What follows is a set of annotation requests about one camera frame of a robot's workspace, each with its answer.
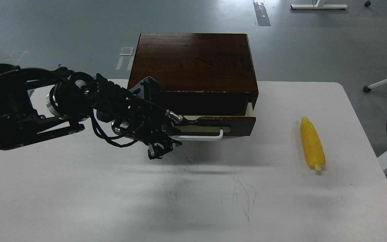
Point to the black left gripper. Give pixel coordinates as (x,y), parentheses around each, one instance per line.
(120,114)

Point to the wooden drawer with white handle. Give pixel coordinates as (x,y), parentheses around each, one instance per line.
(213,128)

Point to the yellow corn cob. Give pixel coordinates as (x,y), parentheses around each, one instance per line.
(312,147)

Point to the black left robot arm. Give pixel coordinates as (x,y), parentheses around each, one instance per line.
(38,105)

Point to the dark wooden drawer cabinet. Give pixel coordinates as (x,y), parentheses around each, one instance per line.
(204,74)

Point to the white chair leg with caster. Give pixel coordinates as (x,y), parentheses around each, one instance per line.
(374,85)

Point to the white desk leg base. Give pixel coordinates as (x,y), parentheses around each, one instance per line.
(319,4)

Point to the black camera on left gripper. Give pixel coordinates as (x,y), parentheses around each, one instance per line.
(147,89)

